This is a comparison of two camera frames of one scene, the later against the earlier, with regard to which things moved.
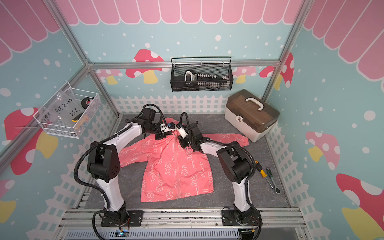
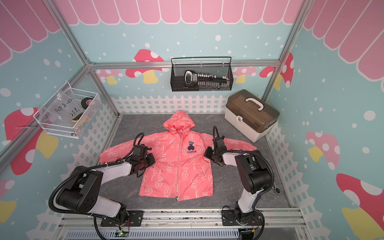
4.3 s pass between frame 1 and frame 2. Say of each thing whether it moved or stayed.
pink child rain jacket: moved
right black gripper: moved
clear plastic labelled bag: stayed
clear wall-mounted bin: stayed
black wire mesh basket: stayed
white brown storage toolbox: stayed
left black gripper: moved
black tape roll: stayed
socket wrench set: stayed
